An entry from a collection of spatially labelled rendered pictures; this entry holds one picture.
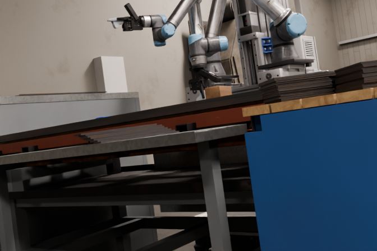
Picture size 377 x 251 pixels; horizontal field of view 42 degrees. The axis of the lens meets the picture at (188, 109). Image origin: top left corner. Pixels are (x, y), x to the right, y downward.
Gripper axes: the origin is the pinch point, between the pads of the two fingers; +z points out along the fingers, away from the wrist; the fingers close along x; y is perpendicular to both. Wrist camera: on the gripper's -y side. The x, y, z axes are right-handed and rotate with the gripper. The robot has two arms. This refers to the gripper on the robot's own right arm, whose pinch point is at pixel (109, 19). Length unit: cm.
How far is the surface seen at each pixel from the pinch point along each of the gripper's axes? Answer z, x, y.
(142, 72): -147, 374, 35
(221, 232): 21, -165, 78
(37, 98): 46, -4, 42
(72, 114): 26, 5, 54
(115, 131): 38, -129, 50
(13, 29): 27, 298, -26
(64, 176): 36, -5, 87
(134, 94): -21, 32, 47
